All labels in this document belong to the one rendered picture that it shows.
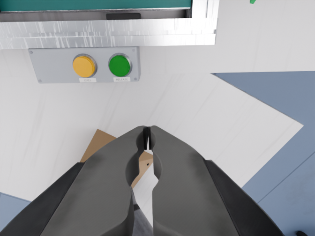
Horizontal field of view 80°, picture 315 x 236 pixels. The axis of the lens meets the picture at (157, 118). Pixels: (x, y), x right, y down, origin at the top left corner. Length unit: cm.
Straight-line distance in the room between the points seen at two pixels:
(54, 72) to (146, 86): 22
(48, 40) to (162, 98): 29
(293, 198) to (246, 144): 192
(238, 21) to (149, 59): 22
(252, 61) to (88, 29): 38
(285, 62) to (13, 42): 60
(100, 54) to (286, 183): 217
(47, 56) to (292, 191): 237
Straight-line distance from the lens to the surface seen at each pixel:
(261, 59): 55
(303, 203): 268
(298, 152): 212
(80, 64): 40
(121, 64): 38
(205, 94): 53
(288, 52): 58
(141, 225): 51
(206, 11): 40
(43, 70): 45
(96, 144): 53
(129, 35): 39
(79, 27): 41
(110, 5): 40
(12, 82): 63
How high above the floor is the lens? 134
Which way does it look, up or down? 63 degrees down
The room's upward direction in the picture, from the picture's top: 179 degrees clockwise
